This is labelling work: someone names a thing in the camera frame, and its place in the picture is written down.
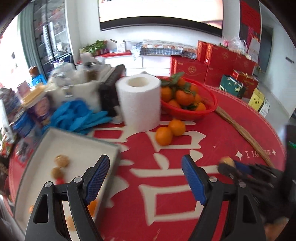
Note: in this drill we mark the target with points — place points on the white paper towel roll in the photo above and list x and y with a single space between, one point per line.
140 101

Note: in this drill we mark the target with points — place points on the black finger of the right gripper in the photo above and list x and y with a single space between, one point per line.
233 173

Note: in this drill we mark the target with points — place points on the tan longan fruit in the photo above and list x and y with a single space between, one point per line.
227 160

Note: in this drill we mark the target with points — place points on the green gift bag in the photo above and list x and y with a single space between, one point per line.
232 86

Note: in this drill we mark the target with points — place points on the orange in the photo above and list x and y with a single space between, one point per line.
164 136
177 127

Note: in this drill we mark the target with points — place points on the cherry tomato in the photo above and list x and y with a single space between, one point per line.
60 181

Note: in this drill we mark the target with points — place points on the white shallow tray box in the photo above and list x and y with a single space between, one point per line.
83 153

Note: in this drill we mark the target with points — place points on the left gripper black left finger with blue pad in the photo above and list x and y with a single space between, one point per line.
47 220

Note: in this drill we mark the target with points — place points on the person's right hand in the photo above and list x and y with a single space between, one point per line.
273 230

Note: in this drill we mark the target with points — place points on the orange tangerine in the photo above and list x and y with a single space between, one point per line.
92 207

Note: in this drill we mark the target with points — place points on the wooden back scratcher stick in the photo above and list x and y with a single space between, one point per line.
246 135

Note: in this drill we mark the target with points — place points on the longan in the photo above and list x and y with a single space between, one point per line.
56 173

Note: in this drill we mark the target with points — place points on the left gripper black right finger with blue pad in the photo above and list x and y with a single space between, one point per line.
243 221

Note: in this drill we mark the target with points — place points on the red fruit basket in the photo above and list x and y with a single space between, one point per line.
186 99

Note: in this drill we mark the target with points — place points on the red gift box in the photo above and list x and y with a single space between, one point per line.
222 58

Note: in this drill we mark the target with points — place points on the wall television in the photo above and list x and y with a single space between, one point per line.
200 15

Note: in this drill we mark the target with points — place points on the physalis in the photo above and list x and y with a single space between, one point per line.
70 224
62 161

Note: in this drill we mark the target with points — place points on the purple milk tea cup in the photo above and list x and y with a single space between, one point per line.
38 104

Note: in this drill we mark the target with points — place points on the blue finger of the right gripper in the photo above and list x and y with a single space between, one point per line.
243 168

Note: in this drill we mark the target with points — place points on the black power bank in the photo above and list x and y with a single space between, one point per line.
107 91

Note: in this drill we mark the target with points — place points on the blue rubber gloves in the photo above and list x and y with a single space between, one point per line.
75 116

